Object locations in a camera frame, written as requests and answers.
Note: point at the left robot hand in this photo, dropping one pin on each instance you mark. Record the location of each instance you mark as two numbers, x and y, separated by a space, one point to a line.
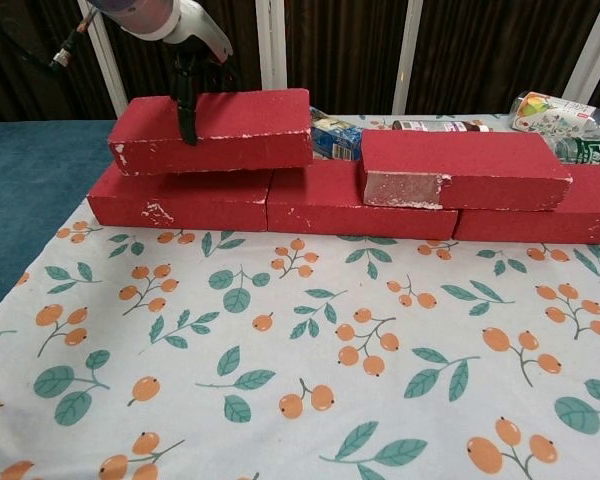
197 25

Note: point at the red foam brick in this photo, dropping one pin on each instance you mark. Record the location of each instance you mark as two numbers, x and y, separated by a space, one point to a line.
315 205
205 205
530 225
250 130

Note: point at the red brick with scraped end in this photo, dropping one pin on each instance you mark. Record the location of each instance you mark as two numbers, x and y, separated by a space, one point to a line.
505 165

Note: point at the dark can lying down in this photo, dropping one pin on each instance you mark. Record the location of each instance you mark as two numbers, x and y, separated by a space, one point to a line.
420 125

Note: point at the blue cookie package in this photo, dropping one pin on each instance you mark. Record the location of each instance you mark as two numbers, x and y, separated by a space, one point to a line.
337 140

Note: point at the teal felt table cover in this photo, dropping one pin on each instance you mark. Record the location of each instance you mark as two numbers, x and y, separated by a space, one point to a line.
30 175

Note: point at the floral tablecloth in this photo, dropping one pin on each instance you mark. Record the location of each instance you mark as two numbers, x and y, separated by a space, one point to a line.
330 350

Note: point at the clear bottle fruit label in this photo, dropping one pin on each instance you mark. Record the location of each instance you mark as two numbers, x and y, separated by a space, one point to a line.
545 115

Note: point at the clear bottle green label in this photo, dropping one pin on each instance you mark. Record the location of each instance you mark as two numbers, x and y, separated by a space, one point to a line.
585 150

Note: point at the white partition frame post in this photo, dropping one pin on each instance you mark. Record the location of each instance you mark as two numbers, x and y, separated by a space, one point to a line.
587 50
405 60
270 50
111 70

